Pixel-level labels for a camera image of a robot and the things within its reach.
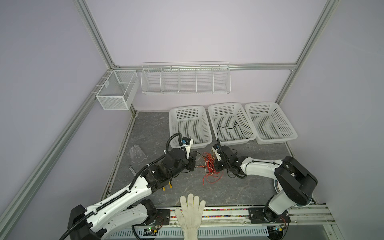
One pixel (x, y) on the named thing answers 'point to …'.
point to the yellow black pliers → (170, 185)
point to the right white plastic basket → (268, 123)
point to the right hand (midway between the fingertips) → (215, 163)
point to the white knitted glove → (190, 219)
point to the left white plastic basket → (191, 121)
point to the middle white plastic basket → (230, 124)
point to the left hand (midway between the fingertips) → (196, 155)
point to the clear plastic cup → (137, 155)
